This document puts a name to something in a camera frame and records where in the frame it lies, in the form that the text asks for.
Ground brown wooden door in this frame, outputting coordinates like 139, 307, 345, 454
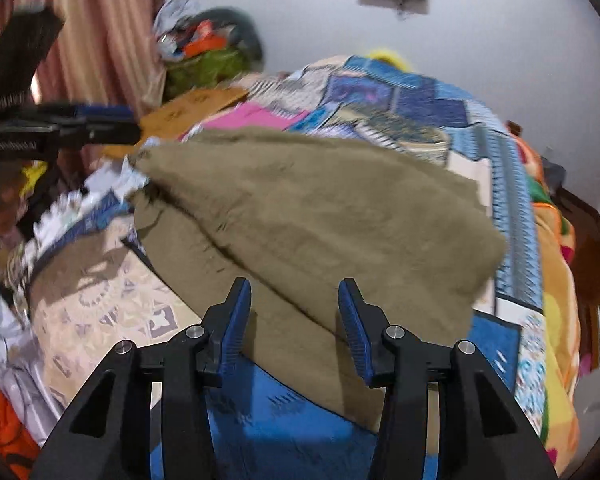
558, 188, 600, 377

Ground green bag with clutter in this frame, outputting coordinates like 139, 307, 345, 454
154, 0, 264, 101

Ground brown cardboard box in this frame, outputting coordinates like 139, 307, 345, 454
102, 87, 248, 159

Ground white crumpled cloth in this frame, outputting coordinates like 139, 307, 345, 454
84, 154, 149, 202

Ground olive khaki pants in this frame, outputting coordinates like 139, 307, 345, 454
130, 127, 507, 430

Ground yellow pillow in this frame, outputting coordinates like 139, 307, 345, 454
367, 49, 413, 73

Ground pink striped curtain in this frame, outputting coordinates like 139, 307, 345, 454
0, 0, 166, 116

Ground orange yellow fleece blanket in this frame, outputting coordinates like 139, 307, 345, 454
506, 122, 581, 474

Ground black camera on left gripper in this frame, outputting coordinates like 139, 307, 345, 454
0, 0, 64, 107

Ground folded pink pants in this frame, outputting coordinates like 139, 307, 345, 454
180, 101, 309, 141

